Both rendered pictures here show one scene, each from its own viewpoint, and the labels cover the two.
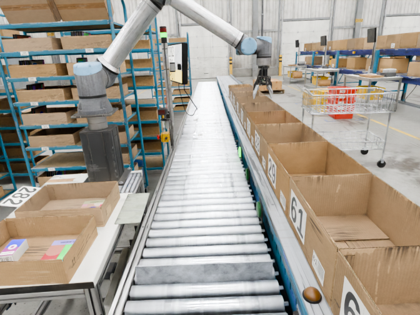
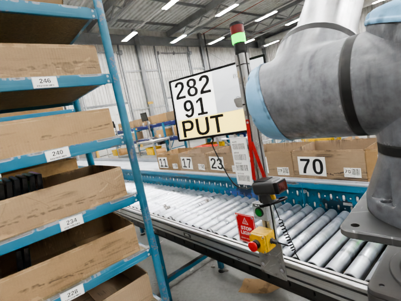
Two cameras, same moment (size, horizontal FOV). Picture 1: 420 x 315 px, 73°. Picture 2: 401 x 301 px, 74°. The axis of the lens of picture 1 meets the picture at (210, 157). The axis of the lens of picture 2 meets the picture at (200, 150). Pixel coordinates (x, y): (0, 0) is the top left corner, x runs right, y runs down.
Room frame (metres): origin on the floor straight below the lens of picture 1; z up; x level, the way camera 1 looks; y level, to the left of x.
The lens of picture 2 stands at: (1.61, 1.11, 1.36)
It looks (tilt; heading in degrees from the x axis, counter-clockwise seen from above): 7 degrees down; 320
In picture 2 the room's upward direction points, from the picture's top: 11 degrees counter-clockwise
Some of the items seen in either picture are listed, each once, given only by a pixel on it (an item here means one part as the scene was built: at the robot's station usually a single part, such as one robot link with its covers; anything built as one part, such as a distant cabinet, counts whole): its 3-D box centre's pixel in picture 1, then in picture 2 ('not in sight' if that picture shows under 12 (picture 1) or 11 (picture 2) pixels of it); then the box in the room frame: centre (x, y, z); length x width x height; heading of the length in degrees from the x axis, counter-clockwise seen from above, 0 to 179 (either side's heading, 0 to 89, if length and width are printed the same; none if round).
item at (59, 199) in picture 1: (72, 204); not in sight; (1.25, 0.68, 0.80); 0.38 x 0.28 x 0.10; 91
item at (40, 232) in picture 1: (33, 247); not in sight; (0.92, 0.69, 0.80); 0.38 x 0.28 x 0.10; 90
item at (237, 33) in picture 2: (163, 32); (237, 34); (2.26, 0.30, 1.62); 0.05 x 0.05 x 0.06
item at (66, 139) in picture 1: (59, 135); not in sight; (2.63, 1.42, 0.79); 0.40 x 0.30 x 0.10; 91
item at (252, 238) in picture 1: (205, 242); not in sight; (1.00, 0.04, 0.72); 0.52 x 0.05 x 0.05; 90
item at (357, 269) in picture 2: (206, 160); (374, 246); (1.98, 0.03, 0.72); 0.52 x 0.05 x 0.05; 90
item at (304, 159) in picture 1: (310, 175); not in sight; (1.10, -0.42, 0.96); 0.39 x 0.29 x 0.17; 0
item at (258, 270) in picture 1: (204, 274); not in sight; (0.77, 0.04, 0.76); 0.46 x 0.01 x 0.09; 90
